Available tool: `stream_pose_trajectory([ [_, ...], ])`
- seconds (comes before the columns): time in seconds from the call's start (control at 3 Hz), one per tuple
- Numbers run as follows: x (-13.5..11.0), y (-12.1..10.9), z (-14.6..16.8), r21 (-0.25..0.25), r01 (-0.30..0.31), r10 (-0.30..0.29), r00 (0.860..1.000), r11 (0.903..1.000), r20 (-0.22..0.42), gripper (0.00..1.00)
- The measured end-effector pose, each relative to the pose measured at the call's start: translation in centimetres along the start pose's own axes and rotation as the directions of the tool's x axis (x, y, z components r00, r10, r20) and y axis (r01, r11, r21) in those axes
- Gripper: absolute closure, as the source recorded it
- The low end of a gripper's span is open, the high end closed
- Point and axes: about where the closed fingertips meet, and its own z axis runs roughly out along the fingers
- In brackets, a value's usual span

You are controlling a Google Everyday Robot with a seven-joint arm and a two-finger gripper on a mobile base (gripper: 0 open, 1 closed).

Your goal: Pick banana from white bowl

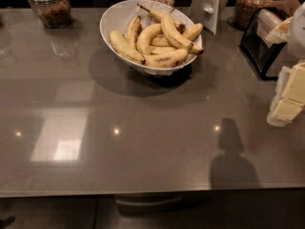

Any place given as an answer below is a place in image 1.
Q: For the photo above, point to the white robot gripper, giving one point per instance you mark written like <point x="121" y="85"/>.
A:
<point x="297" y="35"/>

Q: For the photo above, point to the long top yellow banana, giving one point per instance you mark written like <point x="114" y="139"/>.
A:
<point x="176" y="38"/>

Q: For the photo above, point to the right yellow banana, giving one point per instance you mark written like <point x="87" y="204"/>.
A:
<point x="193" y="31"/>

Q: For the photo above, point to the front bottom yellow banana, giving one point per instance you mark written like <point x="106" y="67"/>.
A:
<point x="167" y="59"/>

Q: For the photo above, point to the back stemmed yellow banana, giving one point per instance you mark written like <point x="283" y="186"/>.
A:
<point x="157" y="16"/>

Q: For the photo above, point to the lower middle yellow banana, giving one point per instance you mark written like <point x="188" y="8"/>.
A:
<point x="161" y="49"/>

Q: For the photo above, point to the hidden middle yellow banana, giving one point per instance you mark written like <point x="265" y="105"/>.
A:
<point x="160" y="42"/>

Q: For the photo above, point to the curved middle yellow banana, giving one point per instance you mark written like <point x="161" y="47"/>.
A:
<point x="146" y="36"/>

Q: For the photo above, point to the small upright yellow banana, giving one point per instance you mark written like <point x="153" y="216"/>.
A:
<point x="133" y="31"/>

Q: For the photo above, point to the left yellow banana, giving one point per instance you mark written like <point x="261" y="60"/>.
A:
<point x="120" y="44"/>

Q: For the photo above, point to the white ceramic bowl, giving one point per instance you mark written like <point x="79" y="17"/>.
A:
<point x="118" y="18"/>

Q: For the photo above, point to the right glass jar with granola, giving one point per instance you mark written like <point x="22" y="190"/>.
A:
<point x="245" y="9"/>

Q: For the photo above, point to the white sign stand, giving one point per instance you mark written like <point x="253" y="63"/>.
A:
<point x="207" y="12"/>

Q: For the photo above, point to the left glass jar with nuts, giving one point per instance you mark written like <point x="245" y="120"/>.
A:
<point x="52" y="13"/>

